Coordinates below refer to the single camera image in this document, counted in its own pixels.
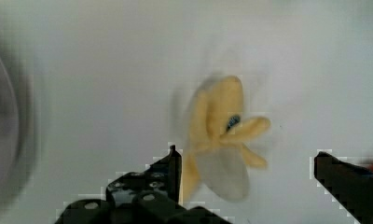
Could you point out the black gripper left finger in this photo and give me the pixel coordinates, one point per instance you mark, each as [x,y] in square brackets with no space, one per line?
[148,197]

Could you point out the yellow plush peeled banana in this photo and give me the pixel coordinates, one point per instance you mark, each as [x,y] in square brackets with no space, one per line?
[216,153]

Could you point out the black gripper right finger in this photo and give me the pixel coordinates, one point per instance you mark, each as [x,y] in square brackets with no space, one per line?
[351,185]

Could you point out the grey round plate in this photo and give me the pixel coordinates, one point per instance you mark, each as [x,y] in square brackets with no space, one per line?
[17,131]

